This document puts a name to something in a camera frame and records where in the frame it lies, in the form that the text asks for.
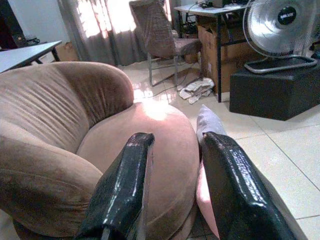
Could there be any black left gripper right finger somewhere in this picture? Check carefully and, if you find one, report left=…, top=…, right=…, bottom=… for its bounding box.
left=201, top=131, right=309, bottom=240

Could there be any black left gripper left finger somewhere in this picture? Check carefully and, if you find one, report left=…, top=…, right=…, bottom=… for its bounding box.
left=76, top=132, right=156, bottom=240

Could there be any pink square pillow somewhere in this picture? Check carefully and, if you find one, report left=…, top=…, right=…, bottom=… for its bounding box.
left=195, top=104, right=229, bottom=240

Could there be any brown velvet round sofa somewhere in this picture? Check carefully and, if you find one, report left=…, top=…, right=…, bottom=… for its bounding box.
left=0, top=61, right=201, bottom=240

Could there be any silver floor fan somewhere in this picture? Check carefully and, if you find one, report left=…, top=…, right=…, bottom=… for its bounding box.
left=242, top=0, right=319, bottom=74

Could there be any black box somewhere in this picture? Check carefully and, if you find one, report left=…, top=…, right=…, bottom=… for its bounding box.
left=229, top=57, right=320, bottom=122

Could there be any white cloth pile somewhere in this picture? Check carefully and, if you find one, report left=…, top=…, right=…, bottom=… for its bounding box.
left=176, top=77, right=216, bottom=105

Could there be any small cardboard box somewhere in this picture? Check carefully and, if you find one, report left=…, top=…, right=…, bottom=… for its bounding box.
left=55, top=41, right=80, bottom=62

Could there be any brown woven chair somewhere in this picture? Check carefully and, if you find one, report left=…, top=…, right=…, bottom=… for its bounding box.
left=129, top=0, right=203, bottom=87

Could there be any grey curtain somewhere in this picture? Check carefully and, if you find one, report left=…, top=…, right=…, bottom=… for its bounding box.
left=57, top=0, right=173, bottom=67

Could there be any grey table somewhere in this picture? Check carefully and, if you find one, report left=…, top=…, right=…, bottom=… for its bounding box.
left=0, top=40, right=63, bottom=74

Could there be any grey desk with black legs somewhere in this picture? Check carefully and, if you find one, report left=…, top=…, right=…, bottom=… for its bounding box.
left=173, top=2, right=251, bottom=103

